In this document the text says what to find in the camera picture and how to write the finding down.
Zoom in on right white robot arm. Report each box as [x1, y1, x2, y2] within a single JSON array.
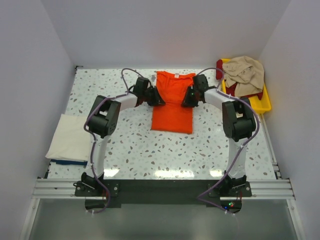
[[181, 74, 260, 197]]

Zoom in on beige t shirt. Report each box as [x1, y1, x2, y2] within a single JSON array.
[[222, 55, 265, 98]]

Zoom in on dark red t shirt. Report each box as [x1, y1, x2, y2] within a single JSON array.
[[215, 59, 264, 101]]

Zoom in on yellow plastic tray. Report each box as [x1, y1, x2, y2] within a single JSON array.
[[219, 58, 272, 116]]

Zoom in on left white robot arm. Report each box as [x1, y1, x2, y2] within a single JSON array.
[[83, 76, 166, 196]]

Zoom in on orange t shirt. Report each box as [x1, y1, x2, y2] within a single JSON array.
[[151, 71, 196, 134]]

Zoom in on folded cream t shirt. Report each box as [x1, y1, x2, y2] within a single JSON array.
[[45, 114, 92, 162]]

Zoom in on aluminium frame rail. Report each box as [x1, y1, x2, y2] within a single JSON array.
[[31, 176, 83, 200]]

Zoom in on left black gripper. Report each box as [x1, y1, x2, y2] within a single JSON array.
[[142, 86, 165, 107]]

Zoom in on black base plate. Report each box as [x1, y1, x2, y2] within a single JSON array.
[[73, 179, 253, 213]]

